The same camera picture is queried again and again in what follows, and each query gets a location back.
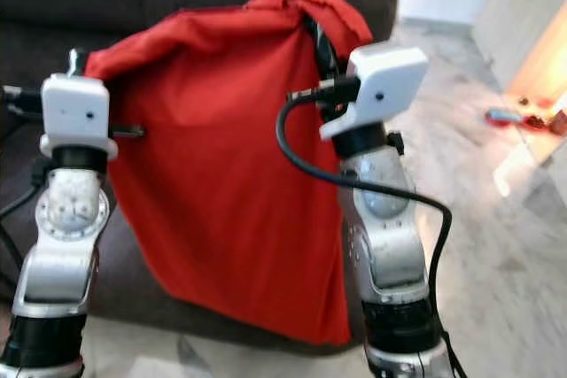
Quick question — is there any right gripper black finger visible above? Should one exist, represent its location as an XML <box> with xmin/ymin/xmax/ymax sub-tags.
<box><xmin>303</xmin><ymin>13</ymin><xmax>346</xmax><ymax>83</ymax></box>

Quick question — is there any red bowl with brown food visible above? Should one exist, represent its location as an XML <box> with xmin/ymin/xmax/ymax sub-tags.
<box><xmin>524</xmin><ymin>99</ymin><xmax>567</xmax><ymax>135</ymax></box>

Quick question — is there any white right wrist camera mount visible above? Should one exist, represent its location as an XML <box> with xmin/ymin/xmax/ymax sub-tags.
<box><xmin>319</xmin><ymin>40</ymin><xmax>429</xmax><ymax>140</ymax></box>

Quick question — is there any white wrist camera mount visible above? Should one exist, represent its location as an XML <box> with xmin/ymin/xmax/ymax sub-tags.
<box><xmin>40</xmin><ymin>74</ymin><xmax>118</xmax><ymax>159</ymax></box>
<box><xmin>319</xmin><ymin>40</ymin><xmax>429</xmax><ymax>140</ymax></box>

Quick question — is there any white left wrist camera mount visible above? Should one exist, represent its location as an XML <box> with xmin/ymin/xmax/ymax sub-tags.
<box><xmin>40</xmin><ymin>74</ymin><xmax>118</xmax><ymax>159</ymax></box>

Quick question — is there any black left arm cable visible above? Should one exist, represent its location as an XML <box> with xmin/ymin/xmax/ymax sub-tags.
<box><xmin>0</xmin><ymin>84</ymin><xmax>54</xmax><ymax>290</ymax></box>

